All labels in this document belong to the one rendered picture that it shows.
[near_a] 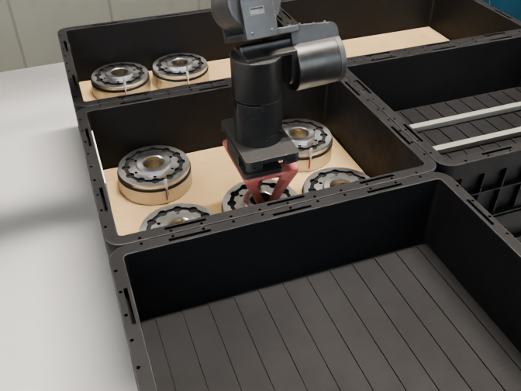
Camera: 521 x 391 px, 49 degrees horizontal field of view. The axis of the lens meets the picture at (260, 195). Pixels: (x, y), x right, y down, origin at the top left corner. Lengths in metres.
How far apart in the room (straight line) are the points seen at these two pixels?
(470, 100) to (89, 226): 0.70
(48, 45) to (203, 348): 2.22
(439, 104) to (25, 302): 0.75
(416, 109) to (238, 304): 0.53
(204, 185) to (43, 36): 1.96
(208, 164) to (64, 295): 0.28
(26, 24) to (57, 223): 1.76
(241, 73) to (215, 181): 0.25
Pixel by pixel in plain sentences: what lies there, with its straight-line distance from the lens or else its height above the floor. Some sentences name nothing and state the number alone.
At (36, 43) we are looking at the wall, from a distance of 2.72.
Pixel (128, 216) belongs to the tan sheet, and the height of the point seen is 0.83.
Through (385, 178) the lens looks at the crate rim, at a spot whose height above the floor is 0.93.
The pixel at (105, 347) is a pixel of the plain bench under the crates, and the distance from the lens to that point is 0.81.
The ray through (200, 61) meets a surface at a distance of 1.11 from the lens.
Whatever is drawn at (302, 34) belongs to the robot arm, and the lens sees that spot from 0.65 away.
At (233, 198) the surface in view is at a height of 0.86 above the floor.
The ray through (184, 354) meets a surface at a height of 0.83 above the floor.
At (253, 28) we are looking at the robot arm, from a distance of 0.60.
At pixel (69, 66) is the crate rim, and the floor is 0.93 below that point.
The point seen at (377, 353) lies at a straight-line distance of 0.63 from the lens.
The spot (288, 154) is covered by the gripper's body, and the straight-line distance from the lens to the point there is 0.65.
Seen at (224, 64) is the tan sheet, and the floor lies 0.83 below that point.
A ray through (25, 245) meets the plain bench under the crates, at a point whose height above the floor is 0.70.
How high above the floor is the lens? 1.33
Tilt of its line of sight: 39 degrees down
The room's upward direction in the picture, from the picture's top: straight up
